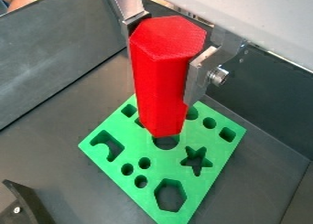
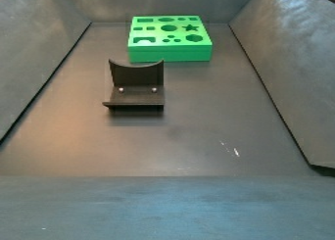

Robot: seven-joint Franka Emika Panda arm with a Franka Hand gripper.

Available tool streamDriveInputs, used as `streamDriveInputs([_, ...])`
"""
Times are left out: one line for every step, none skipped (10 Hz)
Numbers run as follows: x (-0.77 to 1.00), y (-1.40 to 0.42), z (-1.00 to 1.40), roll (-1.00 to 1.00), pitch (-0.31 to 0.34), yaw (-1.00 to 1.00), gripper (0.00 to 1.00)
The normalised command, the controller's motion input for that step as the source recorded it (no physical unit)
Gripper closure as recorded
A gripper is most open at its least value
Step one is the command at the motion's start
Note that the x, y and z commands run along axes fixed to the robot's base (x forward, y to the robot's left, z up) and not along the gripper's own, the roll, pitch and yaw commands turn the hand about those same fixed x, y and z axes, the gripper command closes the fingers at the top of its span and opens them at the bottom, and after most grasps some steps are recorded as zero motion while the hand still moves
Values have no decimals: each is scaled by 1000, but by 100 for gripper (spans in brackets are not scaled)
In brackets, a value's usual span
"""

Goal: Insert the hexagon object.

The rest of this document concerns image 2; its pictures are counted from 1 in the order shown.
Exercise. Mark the black curved holder stand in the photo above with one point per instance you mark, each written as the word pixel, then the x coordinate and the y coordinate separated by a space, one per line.
pixel 138 85

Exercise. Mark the green shape sorter box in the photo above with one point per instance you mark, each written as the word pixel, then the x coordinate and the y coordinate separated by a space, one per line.
pixel 170 38

